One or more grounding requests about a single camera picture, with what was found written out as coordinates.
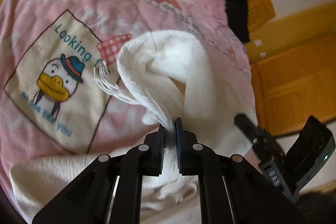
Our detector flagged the white knitted garment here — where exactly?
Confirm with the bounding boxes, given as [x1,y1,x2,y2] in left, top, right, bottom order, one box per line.
[10,29,259,224]

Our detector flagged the wooden wardrobe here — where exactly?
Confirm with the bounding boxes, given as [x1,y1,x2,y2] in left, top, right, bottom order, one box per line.
[247,35,336,135]

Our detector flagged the pink patterned bed quilt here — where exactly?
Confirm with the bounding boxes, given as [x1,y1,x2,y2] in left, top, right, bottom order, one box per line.
[1,0,245,188]

